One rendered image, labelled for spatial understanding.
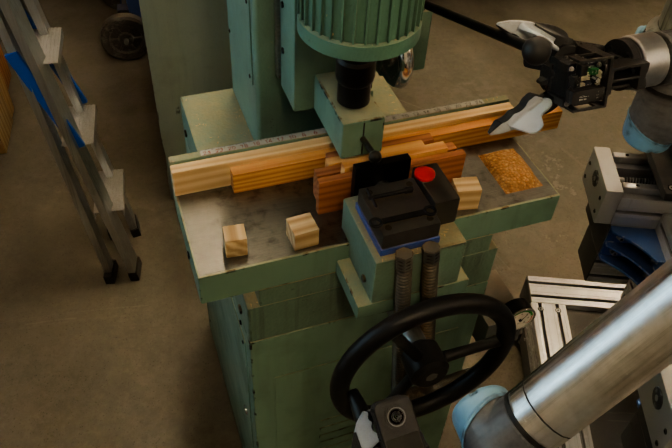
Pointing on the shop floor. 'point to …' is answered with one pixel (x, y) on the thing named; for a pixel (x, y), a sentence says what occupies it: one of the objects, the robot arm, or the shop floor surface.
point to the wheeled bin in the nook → (124, 37)
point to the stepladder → (19, 38)
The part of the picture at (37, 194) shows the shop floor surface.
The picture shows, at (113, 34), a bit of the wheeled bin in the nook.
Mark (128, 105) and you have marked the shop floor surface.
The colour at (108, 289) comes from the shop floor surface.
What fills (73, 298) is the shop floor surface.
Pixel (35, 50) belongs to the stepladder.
